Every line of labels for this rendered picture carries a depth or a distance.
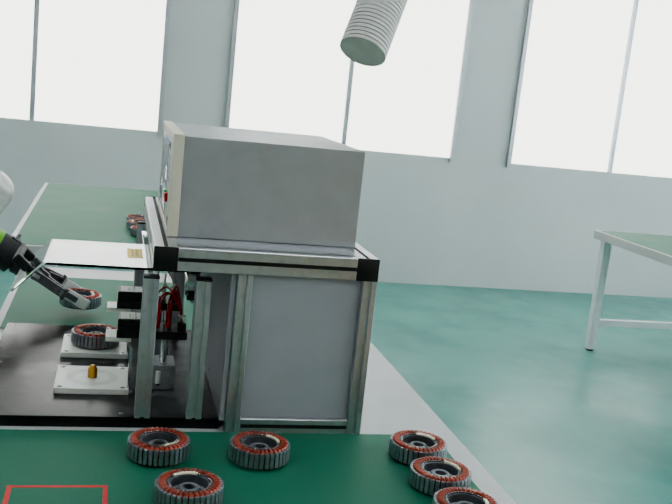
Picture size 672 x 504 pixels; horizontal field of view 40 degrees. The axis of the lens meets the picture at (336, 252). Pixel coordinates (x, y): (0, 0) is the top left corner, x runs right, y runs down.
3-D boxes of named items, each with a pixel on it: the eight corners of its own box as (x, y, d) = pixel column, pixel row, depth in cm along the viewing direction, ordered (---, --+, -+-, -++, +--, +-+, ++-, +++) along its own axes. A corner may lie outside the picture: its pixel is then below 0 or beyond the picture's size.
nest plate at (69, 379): (52, 393, 187) (53, 387, 187) (57, 370, 201) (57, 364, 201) (128, 395, 191) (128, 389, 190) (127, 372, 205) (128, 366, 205)
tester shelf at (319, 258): (152, 269, 172) (154, 246, 171) (143, 213, 237) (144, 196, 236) (377, 282, 183) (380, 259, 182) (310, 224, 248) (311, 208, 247)
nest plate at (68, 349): (60, 357, 210) (60, 352, 210) (64, 338, 224) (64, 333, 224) (127, 359, 214) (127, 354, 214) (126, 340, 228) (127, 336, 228)
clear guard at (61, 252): (9, 291, 171) (11, 260, 170) (22, 264, 194) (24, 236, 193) (186, 300, 179) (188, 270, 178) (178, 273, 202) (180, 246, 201)
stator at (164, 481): (230, 514, 148) (232, 492, 147) (160, 520, 144) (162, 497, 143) (212, 484, 158) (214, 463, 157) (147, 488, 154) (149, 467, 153)
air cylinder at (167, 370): (149, 389, 195) (151, 364, 194) (148, 378, 202) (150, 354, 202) (173, 390, 197) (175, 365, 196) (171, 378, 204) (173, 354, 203)
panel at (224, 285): (218, 420, 182) (231, 273, 177) (193, 328, 245) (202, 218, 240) (224, 420, 182) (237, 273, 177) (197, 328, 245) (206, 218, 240)
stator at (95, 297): (60, 309, 247) (61, 296, 247) (57, 299, 258) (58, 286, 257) (102, 311, 251) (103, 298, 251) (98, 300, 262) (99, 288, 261)
